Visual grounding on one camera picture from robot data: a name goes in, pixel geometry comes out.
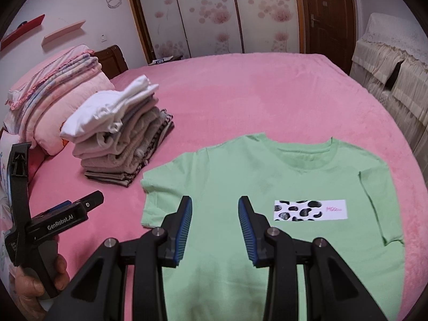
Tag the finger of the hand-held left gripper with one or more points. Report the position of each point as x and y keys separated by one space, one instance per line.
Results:
x=92 y=202

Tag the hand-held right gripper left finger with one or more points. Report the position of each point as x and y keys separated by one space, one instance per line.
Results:
x=184 y=232

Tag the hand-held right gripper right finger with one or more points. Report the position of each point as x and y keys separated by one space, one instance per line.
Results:
x=246 y=232

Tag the green t-shirt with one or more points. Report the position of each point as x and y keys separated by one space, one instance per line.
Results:
x=217 y=174

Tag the stack of folded clothes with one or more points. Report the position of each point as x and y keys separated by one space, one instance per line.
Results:
x=110 y=147

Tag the person's left hand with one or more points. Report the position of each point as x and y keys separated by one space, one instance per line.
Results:
x=30 y=291

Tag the printed white cloth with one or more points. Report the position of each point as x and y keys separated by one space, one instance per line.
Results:
x=4 y=160

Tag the peach folded quilt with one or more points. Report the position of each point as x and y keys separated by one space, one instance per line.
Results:
x=77 y=100

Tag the pink bed blanket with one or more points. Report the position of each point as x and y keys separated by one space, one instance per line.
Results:
x=234 y=100

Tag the pink frilled folded blanket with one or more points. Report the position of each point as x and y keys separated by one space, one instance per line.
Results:
x=57 y=70

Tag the wooden bed headboard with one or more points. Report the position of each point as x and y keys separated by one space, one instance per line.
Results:
x=112 y=60

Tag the blue and white box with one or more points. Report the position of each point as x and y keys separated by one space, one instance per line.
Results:
x=160 y=61

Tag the beige cloth covered furniture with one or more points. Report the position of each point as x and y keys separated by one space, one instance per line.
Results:
x=374 y=57

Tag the floral sliding door wardrobe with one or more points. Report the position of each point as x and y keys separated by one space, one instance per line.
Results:
x=207 y=13

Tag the brown wooden door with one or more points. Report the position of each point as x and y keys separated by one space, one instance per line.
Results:
x=331 y=16

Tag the white wall socket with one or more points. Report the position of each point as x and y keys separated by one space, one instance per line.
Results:
x=104 y=37

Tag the pink wall shelf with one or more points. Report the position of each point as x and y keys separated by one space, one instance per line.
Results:
x=63 y=32

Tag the red wall shelf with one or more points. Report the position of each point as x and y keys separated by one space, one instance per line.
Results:
x=26 y=28

